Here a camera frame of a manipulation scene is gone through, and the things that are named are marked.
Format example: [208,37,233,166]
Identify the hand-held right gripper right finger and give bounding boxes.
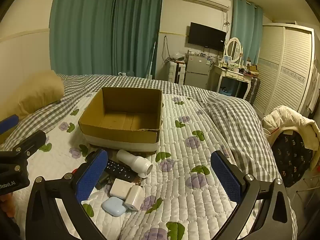
[210,151,298,240]

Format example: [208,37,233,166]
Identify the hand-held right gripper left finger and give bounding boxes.
[25,149,109,240]

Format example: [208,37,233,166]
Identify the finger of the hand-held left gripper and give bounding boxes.
[13,130,47,161]
[0,114,19,137]

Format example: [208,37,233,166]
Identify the black remote control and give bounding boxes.
[104,159,137,183]

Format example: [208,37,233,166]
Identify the white square charger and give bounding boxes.
[110,178,133,200]

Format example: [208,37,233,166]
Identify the light blue earbuds case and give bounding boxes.
[102,196,125,217]

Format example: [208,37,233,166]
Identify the white lint remover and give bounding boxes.
[117,149,153,178]

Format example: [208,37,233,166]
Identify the cardboard box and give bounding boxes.
[78,87,163,155]

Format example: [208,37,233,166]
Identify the white plug adapter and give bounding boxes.
[124,185,145,210]

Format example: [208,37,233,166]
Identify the person's left hand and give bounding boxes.
[0,194,13,214]

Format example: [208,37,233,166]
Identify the white floral quilt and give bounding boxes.
[0,92,253,240]

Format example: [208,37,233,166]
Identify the tan pillow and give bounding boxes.
[11,70,65,119]

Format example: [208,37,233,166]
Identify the dark floral garment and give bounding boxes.
[271,130,314,188]

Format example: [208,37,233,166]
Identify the white puffer jacket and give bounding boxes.
[261,105,320,159]

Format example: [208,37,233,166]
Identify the dark suitcase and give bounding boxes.
[246,76,261,103]

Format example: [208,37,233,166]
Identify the white dressing table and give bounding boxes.
[212,64,259,99]

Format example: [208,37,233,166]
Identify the silver small fridge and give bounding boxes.
[184,54,213,89]

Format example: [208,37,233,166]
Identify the white suitcase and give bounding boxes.
[168,61,187,84]

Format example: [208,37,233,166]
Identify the teal curtain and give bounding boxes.
[49,0,118,75]
[112,0,165,79]

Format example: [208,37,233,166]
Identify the white louvered wardrobe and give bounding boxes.
[252,23,315,119]

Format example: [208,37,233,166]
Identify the hanging white clothes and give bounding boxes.
[309,62,320,113]

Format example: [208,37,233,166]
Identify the white standing pole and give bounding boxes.
[149,40,157,79]

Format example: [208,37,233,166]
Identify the white oval mirror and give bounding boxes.
[224,37,243,64]

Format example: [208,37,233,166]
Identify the light blue curtain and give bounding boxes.
[231,0,263,65]

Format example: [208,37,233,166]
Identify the black wall television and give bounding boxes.
[188,22,227,52]

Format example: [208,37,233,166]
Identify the hanging wall cables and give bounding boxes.
[161,35,171,63]

